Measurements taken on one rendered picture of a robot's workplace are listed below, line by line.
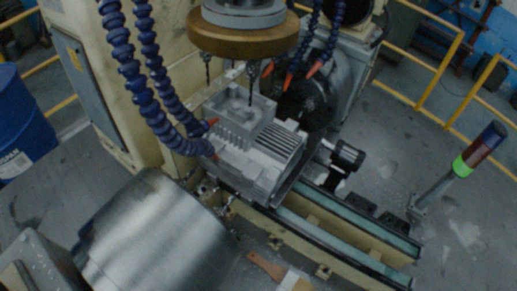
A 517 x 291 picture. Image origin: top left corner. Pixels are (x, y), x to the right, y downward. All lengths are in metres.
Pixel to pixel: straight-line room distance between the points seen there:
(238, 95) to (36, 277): 0.51
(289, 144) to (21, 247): 0.51
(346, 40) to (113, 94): 0.68
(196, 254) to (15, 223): 0.81
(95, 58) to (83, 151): 0.61
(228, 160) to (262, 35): 0.27
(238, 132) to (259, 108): 0.09
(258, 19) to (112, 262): 0.37
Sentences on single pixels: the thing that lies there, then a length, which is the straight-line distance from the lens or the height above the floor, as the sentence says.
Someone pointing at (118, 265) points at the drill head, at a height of 1.16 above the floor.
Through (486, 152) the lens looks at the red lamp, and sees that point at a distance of 0.76.
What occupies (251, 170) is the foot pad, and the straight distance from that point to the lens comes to 0.48.
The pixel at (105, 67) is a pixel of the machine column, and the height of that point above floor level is 1.26.
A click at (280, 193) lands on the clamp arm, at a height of 1.03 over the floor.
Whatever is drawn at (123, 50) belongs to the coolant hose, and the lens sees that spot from 0.22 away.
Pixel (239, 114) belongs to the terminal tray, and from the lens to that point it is 0.50.
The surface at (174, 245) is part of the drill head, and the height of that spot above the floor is 1.15.
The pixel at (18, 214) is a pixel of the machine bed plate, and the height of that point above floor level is 0.80.
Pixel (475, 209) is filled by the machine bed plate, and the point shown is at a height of 0.80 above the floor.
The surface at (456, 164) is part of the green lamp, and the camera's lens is 0.81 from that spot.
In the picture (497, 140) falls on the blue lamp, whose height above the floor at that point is 1.19.
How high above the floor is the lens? 1.47
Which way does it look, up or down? 51 degrees down
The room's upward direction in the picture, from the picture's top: 7 degrees clockwise
